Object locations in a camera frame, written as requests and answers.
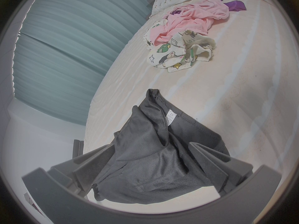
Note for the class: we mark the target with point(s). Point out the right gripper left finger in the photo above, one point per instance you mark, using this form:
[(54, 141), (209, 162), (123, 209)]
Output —
[(86, 171)]

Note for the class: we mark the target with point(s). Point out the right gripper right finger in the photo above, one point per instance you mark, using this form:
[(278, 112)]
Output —
[(217, 169)]

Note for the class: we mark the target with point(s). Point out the black T-shirt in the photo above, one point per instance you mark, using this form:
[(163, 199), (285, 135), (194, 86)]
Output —
[(151, 162)]

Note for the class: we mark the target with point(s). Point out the bed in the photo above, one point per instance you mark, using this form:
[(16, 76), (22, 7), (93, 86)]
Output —
[(245, 90)]

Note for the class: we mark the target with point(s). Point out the pile of clothes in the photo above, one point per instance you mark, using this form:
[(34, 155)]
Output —
[(182, 27)]

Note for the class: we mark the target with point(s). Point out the black chest of drawers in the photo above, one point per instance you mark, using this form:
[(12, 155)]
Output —
[(78, 148)]

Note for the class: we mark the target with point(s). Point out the blue-green curtain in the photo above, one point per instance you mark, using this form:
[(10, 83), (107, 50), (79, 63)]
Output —
[(58, 83), (81, 15)]

